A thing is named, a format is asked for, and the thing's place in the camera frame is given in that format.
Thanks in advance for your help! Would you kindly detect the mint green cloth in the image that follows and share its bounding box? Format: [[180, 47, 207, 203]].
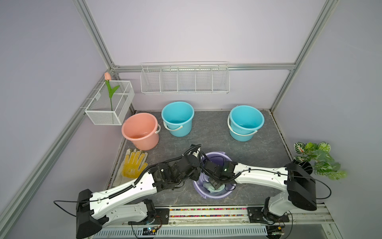
[[203, 182, 225, 193]]

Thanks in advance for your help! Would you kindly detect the purple bucket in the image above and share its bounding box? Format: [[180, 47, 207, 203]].
[[193, 151, 236, 199]]

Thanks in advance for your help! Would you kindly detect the pink plastic bucket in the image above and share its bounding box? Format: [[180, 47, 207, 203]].
[[121, 113, 161, 151]]

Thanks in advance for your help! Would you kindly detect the teal bucket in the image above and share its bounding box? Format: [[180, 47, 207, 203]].
[[227, 105, 265, 142], [161, 102, 195, 137]]

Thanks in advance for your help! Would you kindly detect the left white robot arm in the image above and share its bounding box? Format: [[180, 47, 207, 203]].
[[76, 153, 201, 239]]

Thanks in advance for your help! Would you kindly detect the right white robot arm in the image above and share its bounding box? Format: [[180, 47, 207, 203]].
[[202, 160, 317, 218]]

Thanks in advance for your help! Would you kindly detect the yellow white work glove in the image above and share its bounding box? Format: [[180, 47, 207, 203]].
[[113, 148, 148, 186]]

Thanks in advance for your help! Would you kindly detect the potted green plant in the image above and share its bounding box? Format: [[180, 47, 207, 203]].
[[292, 141, 347, 180]]

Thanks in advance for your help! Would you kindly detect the pink artificial tulip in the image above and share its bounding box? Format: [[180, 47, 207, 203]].
[[104, 72, 119, 111]]

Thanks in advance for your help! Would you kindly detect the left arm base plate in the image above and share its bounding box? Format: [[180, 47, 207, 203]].
[[128, 208, 170, 225]]

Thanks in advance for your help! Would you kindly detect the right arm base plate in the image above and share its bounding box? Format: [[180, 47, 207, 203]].
[[247, 206, 290, 225]]

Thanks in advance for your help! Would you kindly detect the white vented cable duct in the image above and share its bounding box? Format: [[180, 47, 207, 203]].
[[93, 225, 268, 239]]

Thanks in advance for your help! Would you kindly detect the white wire basket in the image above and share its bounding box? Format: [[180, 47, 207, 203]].
[[85, 80, 135, 125]]

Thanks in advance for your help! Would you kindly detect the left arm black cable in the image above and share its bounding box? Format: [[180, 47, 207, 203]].
[[53, 199, 96, 217]]

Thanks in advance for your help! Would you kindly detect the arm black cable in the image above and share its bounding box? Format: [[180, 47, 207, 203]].
[[241, 168, 332, 200], [53, 199, 96, 217]]

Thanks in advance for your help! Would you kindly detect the long white wire shelf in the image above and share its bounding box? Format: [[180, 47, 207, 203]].
[[140, 61, 230, 94]]

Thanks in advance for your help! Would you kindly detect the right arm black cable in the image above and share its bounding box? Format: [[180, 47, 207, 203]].
[[241, 168, 332, 200]]

